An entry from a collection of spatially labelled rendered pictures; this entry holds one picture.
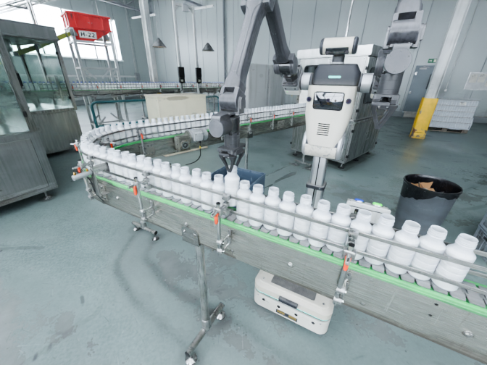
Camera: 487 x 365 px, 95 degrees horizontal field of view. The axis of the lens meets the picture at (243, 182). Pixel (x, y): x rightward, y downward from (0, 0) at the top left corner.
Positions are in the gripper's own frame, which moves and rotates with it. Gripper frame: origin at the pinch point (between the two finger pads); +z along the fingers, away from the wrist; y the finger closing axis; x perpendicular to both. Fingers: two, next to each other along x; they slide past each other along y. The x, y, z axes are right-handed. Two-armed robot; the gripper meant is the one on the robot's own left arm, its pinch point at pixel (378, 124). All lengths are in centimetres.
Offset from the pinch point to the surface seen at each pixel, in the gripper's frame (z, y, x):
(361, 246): 33.6, -18.5, -3.9
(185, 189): 32, -19, 67
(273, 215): 32.6, -17.9, 25.7
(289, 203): 25.9, -17.7, 20.5
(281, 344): 140, 2, 20
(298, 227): 33.9, -18.2, 16.0
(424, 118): 85, 728, -131
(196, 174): 25, -17, 62
